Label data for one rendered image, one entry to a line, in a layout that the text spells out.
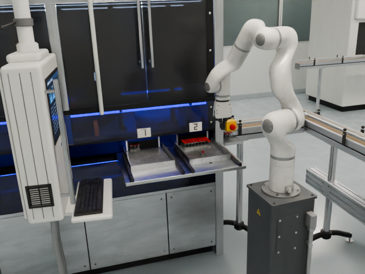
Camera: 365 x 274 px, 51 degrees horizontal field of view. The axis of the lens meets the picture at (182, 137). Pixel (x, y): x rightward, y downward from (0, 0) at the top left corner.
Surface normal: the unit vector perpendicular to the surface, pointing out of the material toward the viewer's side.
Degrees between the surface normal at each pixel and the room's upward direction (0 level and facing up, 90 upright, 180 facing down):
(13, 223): 90
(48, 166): 90
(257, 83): 90
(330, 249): 0
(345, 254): 0
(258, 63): 90
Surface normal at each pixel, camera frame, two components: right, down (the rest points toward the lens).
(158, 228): 0.26, 0.30
